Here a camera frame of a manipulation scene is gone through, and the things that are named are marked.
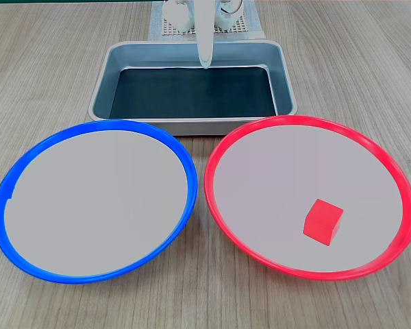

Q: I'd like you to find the white plate with red rim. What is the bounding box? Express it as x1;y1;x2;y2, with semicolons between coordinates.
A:
203;114;411;282

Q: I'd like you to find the pale perforated base plate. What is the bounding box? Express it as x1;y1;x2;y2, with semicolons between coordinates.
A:
147;0;266;44

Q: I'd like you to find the steel tray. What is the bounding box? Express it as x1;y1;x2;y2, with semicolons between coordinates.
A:
88;39;298;136

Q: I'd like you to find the small red cube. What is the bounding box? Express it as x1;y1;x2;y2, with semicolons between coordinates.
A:
302;198;345;247

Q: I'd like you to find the white plate with blue rim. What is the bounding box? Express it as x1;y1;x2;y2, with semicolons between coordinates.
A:
0;119;199;284

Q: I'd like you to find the black tray mat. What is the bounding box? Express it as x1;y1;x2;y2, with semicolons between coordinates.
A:
108;66;278;119

